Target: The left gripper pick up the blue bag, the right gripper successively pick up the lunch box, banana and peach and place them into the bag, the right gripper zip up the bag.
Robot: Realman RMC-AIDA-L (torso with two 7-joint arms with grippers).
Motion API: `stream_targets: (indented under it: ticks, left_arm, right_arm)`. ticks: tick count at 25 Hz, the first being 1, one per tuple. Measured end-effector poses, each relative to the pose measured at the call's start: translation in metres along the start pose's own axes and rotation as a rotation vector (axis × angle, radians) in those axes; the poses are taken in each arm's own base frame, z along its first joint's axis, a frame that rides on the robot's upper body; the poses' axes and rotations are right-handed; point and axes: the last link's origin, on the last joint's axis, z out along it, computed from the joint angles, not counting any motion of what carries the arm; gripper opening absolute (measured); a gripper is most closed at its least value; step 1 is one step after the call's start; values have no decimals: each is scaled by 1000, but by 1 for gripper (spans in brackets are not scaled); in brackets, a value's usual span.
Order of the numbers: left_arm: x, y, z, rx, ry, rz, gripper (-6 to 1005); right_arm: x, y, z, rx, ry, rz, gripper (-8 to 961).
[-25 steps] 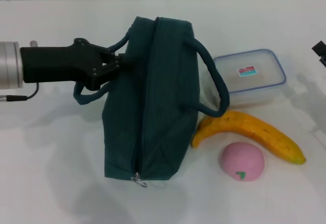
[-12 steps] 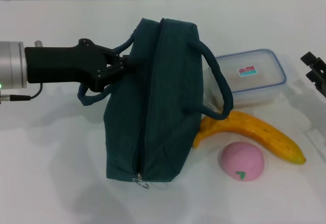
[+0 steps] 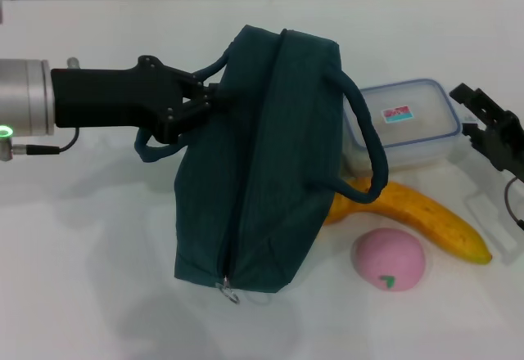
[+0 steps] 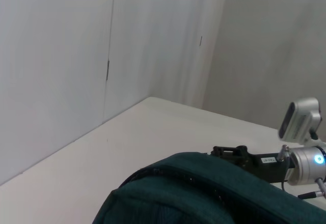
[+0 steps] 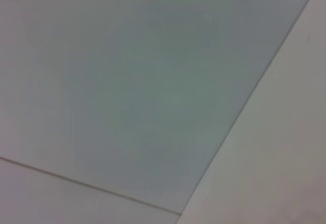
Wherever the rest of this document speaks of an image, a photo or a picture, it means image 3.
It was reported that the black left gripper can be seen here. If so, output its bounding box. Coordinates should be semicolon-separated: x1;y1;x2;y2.
51;55;231;146

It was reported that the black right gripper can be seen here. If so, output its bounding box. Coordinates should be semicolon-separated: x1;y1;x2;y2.
449;83;524;173

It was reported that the clear plastic food container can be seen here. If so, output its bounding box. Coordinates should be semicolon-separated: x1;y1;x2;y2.
341;78;463;178

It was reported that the dark teal lunch bag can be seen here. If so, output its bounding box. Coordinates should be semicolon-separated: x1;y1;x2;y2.
134;24;389;306

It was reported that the yellow banana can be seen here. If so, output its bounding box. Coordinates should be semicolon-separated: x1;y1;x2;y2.
323;179;494;266

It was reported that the pink toy peach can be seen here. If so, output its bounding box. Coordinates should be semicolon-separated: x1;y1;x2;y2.
352;227;427;294

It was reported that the metal zipper pull ring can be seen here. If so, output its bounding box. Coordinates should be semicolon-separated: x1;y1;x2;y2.
215;276;243;307

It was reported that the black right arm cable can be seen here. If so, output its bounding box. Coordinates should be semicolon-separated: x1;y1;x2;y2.
504;175;524;231

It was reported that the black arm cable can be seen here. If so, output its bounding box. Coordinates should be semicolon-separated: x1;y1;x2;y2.
11;128;81;156
504;175;524;231

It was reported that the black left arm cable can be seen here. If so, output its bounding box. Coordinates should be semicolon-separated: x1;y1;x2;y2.
11;128;81;156

